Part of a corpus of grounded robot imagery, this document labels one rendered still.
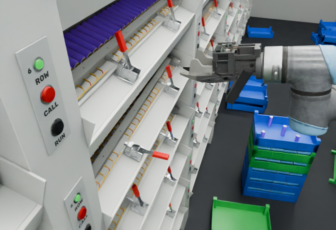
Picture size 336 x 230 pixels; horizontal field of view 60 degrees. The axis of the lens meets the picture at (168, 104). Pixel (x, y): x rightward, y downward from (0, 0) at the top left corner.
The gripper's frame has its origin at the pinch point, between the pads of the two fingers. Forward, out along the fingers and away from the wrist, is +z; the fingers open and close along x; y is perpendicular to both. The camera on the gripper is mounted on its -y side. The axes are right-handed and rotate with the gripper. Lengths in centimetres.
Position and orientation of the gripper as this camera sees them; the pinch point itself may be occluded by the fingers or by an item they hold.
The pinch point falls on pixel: (186, 72)
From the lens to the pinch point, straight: 81.6
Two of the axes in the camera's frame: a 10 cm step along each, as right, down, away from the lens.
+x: -3.1, 5.5, -7.8
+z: -9.3, -0.4, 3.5
